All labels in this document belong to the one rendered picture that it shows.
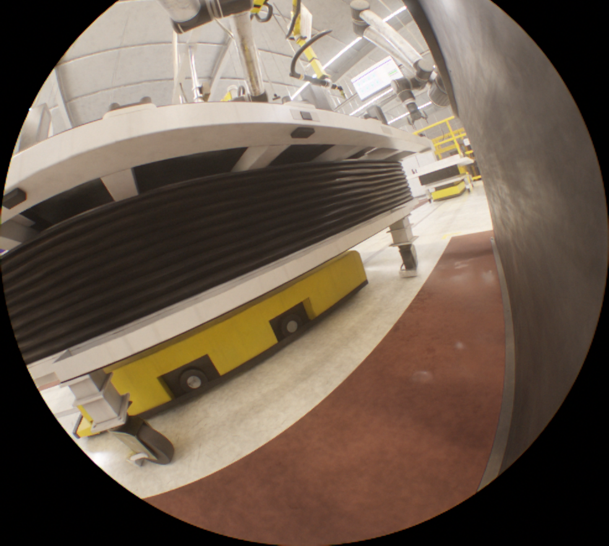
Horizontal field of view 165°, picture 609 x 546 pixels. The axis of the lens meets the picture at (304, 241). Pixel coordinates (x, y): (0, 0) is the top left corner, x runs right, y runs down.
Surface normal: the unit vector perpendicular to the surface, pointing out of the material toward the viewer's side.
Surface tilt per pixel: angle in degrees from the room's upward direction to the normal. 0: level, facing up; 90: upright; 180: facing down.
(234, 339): 90
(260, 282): 90
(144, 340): 90
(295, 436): 0
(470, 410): 0
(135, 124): 90
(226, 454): 0
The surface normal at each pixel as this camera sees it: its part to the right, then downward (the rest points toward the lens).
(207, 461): -0.32, -0.94
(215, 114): 0.59, -0.14
